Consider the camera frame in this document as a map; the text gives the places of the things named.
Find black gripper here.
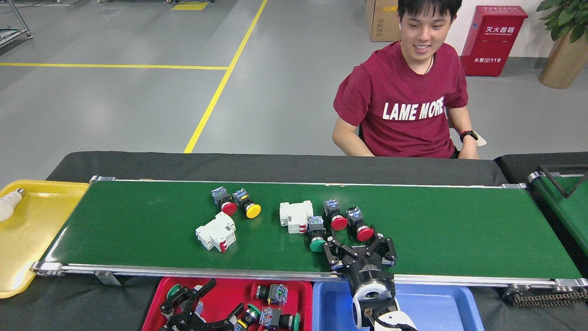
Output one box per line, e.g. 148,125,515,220
322,225,398,298
158,278,246,331

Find white circuit breaker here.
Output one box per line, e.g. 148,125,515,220
195,211,237,253
279,200,315,234

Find green conveyor belt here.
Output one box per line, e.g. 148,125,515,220
30,176,588,292

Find yellow plastic tray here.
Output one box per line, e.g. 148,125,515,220
0,179,90,299

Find short green feeder conveyor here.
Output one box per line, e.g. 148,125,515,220
527,165,588,256

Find black conveyor guide bar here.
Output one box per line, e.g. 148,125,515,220
537,165,588,199

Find red plastic bin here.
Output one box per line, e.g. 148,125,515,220
141,277,313,331

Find blue plastic bin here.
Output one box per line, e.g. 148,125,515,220
312,281,485,331

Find black table cloth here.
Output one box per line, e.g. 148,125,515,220
0,152,508,331
494,152,588,331

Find person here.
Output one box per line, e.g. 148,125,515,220
332,0,481,159

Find brown cardboard box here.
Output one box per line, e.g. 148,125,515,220
365,0,402,42

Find white light bulb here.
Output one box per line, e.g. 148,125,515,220
0,188,24,223

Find red fire extinguisher cabinet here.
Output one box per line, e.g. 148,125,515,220
460,6,529,77

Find potted green plant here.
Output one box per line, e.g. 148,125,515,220
537,0,588,89

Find metal shelf rack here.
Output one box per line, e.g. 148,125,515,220
0,0,34,46

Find red push button switch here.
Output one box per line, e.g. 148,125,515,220
324,199,349,231
345,207,375,243
211,186,238,217

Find black selector switch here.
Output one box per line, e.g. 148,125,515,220
254,283,289,307

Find yellow push button switch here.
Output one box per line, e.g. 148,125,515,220
233,188,262,219

